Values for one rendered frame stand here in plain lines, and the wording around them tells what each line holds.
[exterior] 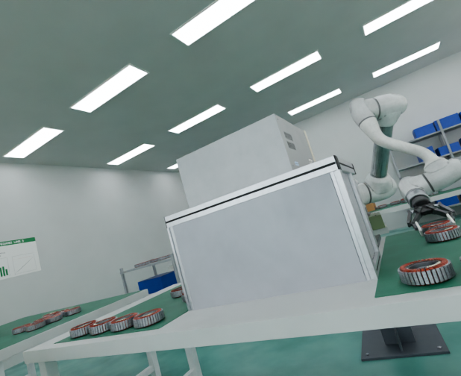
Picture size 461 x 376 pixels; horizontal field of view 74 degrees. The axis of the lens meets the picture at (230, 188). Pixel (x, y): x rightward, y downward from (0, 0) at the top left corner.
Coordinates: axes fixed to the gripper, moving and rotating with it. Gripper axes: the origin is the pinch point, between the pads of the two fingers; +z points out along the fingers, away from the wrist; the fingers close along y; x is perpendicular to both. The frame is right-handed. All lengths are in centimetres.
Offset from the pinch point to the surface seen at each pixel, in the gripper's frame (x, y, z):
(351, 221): 39, 27, 39
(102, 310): -8, 200, -5
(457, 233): 10.5, -1.9, 19.0
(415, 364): -92, 26, -6
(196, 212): 52, 78, 26
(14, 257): -16, 561, -196
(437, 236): 11.5, 4.1, 19.4
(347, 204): 43, 27, 36
